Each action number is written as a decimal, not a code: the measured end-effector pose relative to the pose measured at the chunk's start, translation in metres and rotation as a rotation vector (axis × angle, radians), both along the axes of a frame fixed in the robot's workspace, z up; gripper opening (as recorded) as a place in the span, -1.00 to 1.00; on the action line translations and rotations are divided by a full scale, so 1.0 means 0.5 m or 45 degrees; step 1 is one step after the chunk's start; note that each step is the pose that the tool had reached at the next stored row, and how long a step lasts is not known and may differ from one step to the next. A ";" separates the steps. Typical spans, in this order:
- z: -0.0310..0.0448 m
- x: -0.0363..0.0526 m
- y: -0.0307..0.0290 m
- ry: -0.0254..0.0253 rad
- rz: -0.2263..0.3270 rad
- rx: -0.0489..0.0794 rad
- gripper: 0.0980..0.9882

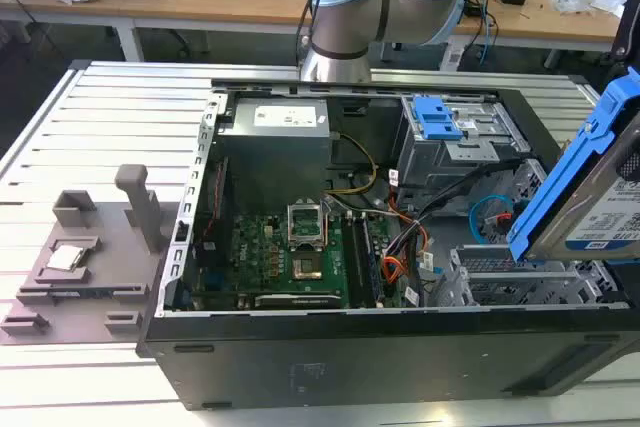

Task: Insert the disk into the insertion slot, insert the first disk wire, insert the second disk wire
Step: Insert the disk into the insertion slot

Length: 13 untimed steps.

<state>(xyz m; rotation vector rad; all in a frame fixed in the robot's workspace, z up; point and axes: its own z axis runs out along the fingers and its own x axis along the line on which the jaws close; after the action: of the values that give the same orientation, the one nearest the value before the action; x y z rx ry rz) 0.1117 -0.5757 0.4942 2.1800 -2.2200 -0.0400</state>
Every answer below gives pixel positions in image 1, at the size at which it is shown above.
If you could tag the hard disk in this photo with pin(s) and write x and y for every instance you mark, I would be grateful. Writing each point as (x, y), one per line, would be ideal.
(600, 197)

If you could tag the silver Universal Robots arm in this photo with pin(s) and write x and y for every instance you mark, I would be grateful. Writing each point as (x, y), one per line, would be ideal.
(345, 22)

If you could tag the perforated metal disk bay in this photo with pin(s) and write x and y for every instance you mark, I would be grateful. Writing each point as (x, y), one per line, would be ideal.
(500, 277)

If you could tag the RAM stick in slot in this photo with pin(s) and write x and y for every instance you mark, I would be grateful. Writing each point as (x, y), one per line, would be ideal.
(372, 262)

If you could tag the black RAM slot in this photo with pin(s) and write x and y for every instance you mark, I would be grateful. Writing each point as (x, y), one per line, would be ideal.
(352, 262)

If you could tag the blue plastic drive latch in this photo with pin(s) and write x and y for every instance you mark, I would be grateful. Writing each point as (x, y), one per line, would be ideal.
(435, 119)

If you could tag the grey metal drive cage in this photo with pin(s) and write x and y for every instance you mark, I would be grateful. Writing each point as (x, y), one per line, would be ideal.
(435, 157)

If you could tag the grey power supply unit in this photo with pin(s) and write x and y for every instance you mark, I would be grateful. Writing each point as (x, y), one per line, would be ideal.
(275, 157)

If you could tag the CPU socket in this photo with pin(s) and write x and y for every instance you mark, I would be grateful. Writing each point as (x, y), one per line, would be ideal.
(306, 227)

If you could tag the gold brown chipset chip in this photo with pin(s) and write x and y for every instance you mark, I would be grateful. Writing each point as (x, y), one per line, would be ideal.
(307, 268)

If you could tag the black graphics card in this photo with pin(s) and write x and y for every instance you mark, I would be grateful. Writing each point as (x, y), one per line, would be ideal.
(300, 301)

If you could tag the green motherboard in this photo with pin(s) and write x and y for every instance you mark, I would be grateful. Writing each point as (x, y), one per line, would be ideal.
(260, 257)

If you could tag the black PC case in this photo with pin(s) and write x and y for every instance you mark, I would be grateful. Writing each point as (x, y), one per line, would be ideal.
(350, 372)

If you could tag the wooden desk with white legs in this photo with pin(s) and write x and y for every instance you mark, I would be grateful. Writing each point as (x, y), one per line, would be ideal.
(175, 4)

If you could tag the grey parts rack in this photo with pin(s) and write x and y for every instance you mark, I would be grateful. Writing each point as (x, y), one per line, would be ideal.
(115, 247)

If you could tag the silver CPU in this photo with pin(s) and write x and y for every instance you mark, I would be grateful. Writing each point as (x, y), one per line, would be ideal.
(65, 257)

